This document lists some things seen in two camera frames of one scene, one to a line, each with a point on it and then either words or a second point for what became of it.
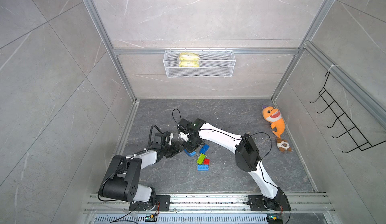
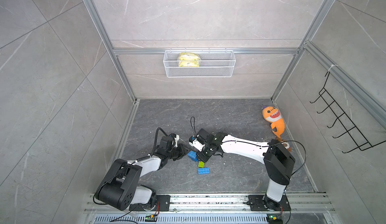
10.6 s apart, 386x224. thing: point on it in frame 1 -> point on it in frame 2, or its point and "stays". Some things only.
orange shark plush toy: x=272 y=114 stays
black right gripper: x=190 y=149 -> x=201 y=157
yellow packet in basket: x=189 y=60 stays
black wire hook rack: x=362 y=143 stays
